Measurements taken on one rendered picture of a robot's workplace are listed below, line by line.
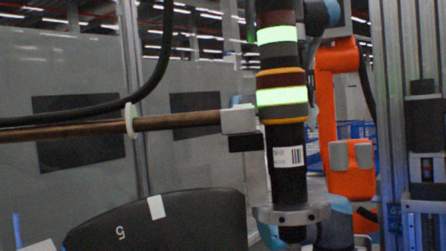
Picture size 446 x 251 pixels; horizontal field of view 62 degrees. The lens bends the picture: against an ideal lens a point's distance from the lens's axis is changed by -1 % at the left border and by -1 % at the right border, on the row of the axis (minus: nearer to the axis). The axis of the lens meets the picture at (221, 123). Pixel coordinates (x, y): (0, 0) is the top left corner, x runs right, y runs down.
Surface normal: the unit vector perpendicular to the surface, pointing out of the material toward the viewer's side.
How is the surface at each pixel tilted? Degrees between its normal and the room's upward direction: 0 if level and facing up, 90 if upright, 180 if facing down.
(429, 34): 90
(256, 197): 90
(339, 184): 90
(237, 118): 90
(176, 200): 44
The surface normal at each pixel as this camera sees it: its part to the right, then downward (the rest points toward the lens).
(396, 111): -0.47, 0.09
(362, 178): -0.22, 0.07
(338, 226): 0.21, 0.04
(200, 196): 0.11, -0.73
